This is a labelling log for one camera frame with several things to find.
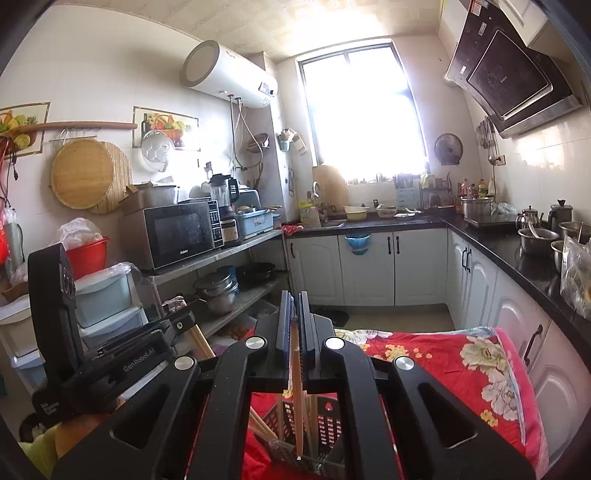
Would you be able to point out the cardboard box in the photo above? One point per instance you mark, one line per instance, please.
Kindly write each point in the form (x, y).
(134, 199)

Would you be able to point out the red plastic bucket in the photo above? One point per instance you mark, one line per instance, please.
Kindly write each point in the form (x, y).
(87, 258)

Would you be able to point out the white bowl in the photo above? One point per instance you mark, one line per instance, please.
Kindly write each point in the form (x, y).
(387, 212)

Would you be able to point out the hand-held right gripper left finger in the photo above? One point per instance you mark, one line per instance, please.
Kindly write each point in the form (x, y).
(285, 332)

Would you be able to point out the black blender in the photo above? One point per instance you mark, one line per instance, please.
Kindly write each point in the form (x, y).
(221, 194)

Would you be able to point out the fruit picture wall tile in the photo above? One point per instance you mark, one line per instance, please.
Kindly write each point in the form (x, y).
(21, 127)
(166, 121)

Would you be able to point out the black range hood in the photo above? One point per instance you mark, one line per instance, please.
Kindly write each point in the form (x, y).
(508, 74)

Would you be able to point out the bamboo chopstick pair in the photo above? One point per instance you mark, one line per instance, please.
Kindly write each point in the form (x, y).
(203, 345)
(300, 424)
(261, 425)
(314, 410)

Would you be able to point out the pale blue plastic drawer unit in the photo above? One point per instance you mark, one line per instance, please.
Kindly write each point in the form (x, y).
(104, 295)

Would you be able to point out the kitchen window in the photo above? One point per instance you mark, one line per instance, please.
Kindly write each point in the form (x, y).
(360, 115)

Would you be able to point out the red floral blanket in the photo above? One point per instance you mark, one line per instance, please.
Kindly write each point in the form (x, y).
(415, 350)

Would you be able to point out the row of condiment bottles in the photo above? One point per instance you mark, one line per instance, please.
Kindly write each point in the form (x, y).
(475, 189)

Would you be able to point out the large steel cooking pot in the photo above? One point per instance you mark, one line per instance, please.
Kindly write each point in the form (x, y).
(475, 207)

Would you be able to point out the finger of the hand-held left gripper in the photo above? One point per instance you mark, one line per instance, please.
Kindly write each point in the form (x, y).
(182, 325)

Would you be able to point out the steel teapot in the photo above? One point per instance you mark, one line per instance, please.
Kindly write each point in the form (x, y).
(526, 217)
(561, 213)

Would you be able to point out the clear bag in bucket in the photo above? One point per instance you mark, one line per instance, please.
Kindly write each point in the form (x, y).
(78, 230)

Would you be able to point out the wooden cutting board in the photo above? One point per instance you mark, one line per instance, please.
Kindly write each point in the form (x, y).
(330, 187)

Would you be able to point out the dark dish rack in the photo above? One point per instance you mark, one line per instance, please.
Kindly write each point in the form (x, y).
(434, 194)

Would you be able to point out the blue plastic basin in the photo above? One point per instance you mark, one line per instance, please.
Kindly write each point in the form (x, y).
(357, 244)

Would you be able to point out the pale blue knife holder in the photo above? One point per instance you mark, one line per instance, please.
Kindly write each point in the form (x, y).
(406, 191)

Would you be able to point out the small wall fan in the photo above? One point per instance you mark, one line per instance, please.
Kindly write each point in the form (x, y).
(449, 148)

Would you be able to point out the stacked steel pots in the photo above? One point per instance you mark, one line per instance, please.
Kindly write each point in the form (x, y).
(217, 295)

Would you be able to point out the black wok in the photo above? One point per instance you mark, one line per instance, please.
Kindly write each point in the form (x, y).
(256, 273)

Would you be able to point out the red dish cloth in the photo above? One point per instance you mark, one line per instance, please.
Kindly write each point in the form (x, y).
(291, 229)

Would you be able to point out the pale green wall holder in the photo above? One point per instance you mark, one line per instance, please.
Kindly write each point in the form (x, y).
(286, 141)

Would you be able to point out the steel basin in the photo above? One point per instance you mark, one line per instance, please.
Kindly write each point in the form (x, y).
(535, 241)

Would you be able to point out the wooden rolling pin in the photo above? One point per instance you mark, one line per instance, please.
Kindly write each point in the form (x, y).
(83, 125)

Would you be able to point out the white plastic bag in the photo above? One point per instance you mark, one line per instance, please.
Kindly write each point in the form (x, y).
(577, 277)

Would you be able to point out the yellow detergent bottle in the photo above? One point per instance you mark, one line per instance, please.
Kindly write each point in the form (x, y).
(308, 214)

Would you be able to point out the round bamboo tray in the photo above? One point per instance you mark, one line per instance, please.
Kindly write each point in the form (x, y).
(81, 175)

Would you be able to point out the white water heater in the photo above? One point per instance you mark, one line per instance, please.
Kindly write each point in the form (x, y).
(226, 74)

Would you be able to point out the round woven straw mat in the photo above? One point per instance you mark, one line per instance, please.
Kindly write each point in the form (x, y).
(122, 184)

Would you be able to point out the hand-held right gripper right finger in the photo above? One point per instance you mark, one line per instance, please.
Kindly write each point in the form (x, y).
(304, 332)

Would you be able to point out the dark grey utensil basket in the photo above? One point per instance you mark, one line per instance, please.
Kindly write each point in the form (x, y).
(282, 450)

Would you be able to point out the white upper cabinet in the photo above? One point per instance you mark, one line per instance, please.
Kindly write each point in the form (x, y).
(531, 18)

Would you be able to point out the white round plastic cover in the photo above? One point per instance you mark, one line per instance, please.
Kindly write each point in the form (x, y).
(157, 150)

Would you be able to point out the black microwave oven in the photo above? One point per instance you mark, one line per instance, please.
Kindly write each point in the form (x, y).
(178, 233)

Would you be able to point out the blue-grey dish box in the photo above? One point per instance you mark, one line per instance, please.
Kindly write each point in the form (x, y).
(256, 226)

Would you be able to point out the yellow bowl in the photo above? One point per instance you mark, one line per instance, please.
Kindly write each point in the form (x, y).
(356, 213)

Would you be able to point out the metal shelf rack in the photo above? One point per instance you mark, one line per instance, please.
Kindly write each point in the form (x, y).
(231, 251)

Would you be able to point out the bunch of hanging ladles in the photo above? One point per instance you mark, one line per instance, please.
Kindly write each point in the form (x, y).
(485, 134)

